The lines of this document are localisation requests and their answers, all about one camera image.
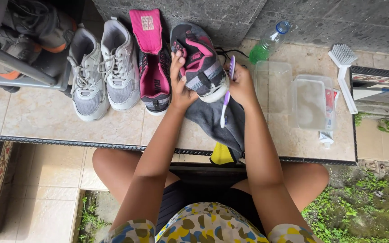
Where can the black shoelace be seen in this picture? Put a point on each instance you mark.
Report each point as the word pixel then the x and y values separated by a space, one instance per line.
pixel 230 52

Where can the grey and yellow cloth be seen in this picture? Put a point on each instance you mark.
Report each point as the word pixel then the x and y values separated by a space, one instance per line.
pixel 214 128

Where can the purple and white toothbrush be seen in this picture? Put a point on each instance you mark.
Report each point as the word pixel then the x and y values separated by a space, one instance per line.
pixel 226 101

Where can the person's right hand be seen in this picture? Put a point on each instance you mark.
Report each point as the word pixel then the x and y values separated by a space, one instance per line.
pixel 241 87

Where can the clear plastic container lid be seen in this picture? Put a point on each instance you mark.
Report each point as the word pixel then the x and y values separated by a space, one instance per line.
pixel 272 86

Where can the person's right fingers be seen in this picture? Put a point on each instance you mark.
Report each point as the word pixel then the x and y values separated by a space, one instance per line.
pixel 235 71

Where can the red and white toothpaste tube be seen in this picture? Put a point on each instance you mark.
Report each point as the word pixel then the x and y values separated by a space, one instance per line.
pixel 328 121

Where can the person's left fingers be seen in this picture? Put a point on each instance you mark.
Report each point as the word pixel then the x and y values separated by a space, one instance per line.
pixel 177 67

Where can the white scrub brush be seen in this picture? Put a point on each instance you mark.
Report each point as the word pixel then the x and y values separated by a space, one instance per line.
pixel 344 72

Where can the grey shoe rack with shoes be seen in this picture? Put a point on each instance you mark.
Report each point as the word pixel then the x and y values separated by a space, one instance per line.
pixel 22 44

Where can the black pink sneaker open tongue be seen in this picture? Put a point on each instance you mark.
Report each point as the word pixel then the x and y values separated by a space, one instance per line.
pixel 153 67

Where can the grey lace-up sneaker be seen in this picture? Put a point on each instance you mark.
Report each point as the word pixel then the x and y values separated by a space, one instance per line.
pixel 85 81
pixel 120 67

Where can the clear plastic container with water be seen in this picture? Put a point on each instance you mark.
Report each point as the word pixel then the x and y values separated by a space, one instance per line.
pixel 312 103

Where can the black and pink sneaker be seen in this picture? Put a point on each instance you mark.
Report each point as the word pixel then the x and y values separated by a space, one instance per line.
pixel 199 62

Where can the plastic bottle with green liquid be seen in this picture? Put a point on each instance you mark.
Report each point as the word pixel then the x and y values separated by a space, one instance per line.
pixel 267 45

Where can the white triangular object blue tip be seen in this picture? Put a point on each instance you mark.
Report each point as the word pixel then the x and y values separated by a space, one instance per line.
pixel 370 92

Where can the person's left hand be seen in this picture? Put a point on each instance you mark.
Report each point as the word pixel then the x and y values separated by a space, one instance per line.
pixel 181 91

